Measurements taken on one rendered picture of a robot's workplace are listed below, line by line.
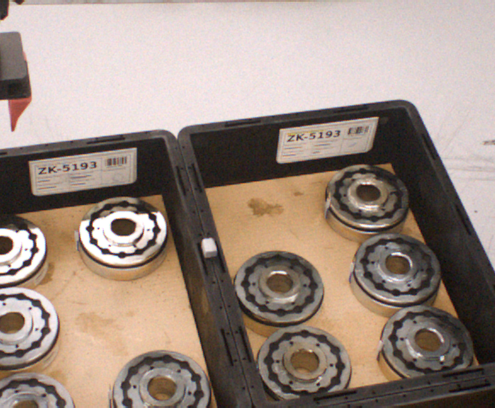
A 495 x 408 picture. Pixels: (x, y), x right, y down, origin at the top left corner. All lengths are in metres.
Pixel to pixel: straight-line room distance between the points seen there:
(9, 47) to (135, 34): 0.72
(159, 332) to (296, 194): 0.27
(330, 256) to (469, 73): 0.56
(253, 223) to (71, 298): 0.24
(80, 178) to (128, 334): 0.20
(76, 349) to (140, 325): 0.08
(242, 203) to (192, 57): 0.43
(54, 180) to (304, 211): 0.31
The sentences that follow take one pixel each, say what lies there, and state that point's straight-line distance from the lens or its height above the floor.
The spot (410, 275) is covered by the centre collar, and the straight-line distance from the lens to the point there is 1.32.
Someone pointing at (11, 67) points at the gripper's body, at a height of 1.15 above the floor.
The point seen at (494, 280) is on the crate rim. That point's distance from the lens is 1.26.
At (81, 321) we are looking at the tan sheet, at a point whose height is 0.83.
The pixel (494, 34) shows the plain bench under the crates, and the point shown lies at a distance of 1.92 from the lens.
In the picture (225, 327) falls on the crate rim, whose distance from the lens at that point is 1.17.
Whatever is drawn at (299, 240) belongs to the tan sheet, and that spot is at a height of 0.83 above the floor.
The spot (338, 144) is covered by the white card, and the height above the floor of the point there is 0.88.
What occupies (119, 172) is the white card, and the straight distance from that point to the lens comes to 1.37.
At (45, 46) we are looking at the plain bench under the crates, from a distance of 1.80.
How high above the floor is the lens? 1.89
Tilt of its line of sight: 49 degrees down
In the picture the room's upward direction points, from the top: 6 degrees clockwise
